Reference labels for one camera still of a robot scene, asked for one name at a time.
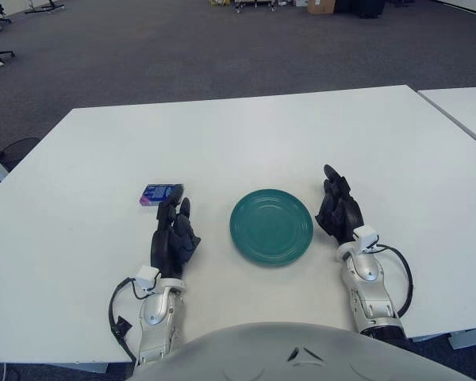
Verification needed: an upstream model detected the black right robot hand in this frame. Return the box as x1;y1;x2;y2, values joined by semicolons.
314;164;364;246

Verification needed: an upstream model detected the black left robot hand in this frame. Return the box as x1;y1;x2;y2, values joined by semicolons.
149;197;202;279

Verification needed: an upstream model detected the blue purple gum pack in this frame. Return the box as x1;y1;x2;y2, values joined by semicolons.
139;183;186;208

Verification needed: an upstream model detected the teal green plate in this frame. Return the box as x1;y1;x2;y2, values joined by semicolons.
229;189;315;268

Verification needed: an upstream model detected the silver robot torso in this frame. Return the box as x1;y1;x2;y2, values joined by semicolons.
129;321;469;381

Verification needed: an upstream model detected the black cabinet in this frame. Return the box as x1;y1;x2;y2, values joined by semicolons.
356;0;386;20

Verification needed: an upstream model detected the brown cardboard box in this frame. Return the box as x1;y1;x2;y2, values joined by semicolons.
307;0;336;15

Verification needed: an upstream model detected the wheeled metal cart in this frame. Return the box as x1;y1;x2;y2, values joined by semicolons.
232;0;281;13

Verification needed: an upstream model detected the black floor stand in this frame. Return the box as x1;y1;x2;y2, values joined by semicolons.
25;0;67;13

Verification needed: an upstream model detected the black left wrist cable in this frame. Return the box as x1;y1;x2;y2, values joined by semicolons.
108;277;144;364

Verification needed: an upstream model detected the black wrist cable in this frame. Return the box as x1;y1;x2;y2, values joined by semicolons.
374;244;414;318
108;277;144;364

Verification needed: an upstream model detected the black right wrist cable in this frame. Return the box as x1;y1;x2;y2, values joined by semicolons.
374;244;414;318

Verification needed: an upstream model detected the white table frame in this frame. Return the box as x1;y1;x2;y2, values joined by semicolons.
406;327;476;351

